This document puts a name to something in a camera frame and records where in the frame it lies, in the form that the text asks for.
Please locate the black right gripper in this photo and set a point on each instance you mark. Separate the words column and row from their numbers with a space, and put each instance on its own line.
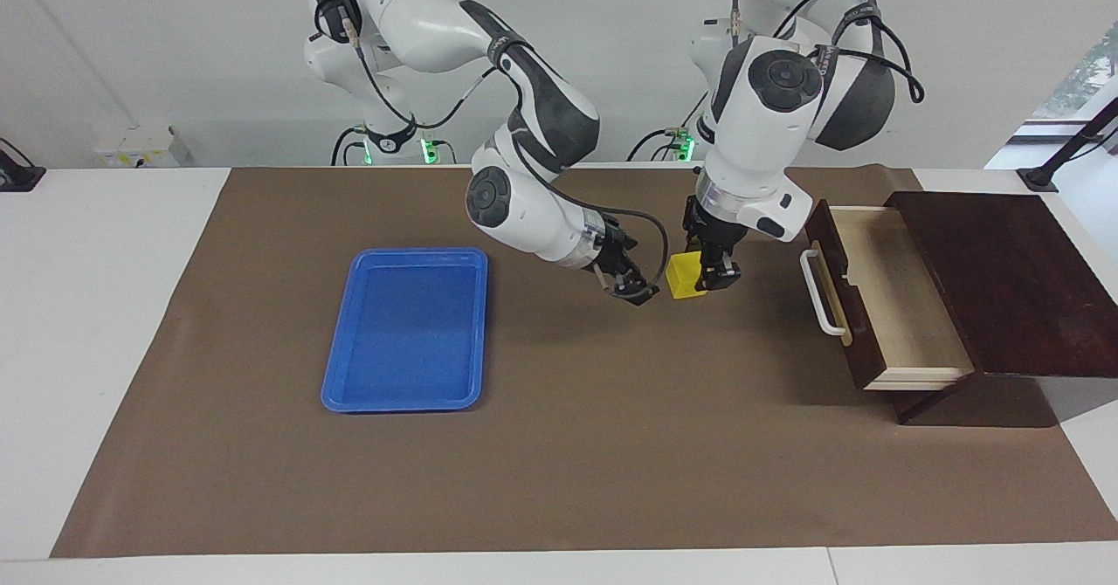
column 616, row 251

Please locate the blue plastic tray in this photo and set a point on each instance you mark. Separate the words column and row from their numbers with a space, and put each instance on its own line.
column 406, row 332

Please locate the black flat clamp mount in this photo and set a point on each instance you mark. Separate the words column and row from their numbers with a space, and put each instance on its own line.
column 17, row 175

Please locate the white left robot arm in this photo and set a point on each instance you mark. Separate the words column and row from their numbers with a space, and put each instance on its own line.
column 769, row 131

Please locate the dark wooden cabinet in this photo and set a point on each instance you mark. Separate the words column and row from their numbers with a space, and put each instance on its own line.
column 1004, row 288

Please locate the yellow cube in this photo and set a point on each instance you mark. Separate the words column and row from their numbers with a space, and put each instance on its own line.
column 683, row 275

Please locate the window with greenery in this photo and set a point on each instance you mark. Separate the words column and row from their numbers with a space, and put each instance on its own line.
column 1092, row 79

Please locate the dark wooden drawer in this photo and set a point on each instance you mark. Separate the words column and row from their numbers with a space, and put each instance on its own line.
column 900, row 306

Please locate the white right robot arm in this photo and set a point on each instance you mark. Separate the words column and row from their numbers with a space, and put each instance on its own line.
column 524, row 209

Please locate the white power strip box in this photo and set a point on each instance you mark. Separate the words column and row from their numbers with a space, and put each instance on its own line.
column 140, row 150

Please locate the black clamp mount with rod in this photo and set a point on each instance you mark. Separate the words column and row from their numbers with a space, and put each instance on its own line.
column 1039, row 179

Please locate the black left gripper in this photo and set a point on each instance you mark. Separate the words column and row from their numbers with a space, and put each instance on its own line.
column 714, row 227

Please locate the brown paper mat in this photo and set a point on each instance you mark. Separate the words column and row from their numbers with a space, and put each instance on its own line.
column 524, row 463

